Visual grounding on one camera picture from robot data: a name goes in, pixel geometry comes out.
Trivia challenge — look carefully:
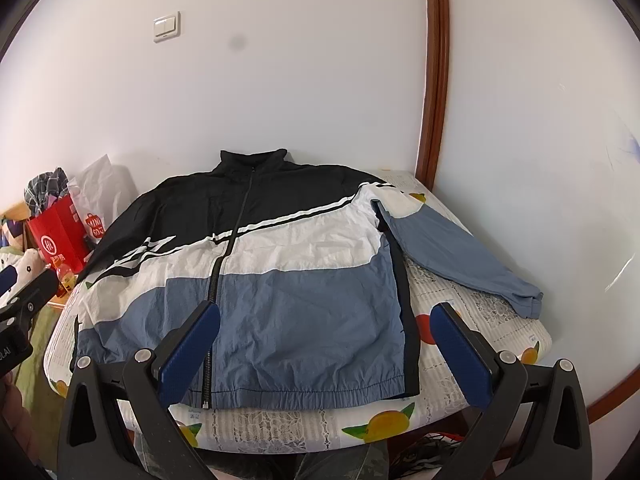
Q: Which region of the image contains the green blanket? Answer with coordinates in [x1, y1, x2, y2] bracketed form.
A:
[15, 307, 64, 470]

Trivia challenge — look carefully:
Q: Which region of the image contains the white wall light switch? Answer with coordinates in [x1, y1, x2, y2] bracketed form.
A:
[153, 11, 181, 44]

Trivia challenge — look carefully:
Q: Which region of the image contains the black white blue jacket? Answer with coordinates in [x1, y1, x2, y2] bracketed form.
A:
[72, 150, 542, 411]

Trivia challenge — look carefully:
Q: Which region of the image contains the red paper shopping bag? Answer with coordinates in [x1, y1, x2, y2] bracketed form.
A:
[27, 195, 90, 274]

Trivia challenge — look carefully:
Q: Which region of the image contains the fruit print tablecloth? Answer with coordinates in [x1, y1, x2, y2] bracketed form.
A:
[42, 168, 554, 453]

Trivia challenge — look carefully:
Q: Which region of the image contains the plaid cloth in bag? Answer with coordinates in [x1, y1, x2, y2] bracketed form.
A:
[24, 167, 68, 217]

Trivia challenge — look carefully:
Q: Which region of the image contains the brown wooden door frame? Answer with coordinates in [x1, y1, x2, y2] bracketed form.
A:
[416, 0, 450, 190]

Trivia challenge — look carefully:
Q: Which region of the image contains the white plastic shopping bag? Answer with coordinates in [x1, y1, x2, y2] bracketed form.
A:
[68, 155, 138, 244]

